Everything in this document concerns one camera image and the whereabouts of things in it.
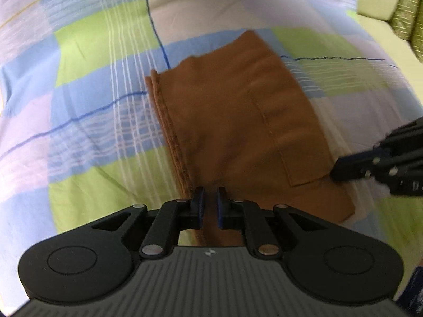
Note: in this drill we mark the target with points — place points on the light green sofa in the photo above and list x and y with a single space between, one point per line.
380 36

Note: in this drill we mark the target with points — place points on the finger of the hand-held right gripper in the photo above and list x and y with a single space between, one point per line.
401 175
350 168

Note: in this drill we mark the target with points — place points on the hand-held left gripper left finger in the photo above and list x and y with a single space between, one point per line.
197 211

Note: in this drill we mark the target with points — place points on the green zigzag patterned cushion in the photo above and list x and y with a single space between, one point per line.
404 10

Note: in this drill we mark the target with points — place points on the plaid patchwork blanket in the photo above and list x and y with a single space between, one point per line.
99 72

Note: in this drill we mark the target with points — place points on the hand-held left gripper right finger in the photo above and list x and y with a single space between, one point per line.
220 213

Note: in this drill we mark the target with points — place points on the brown garment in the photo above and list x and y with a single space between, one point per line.
231 122

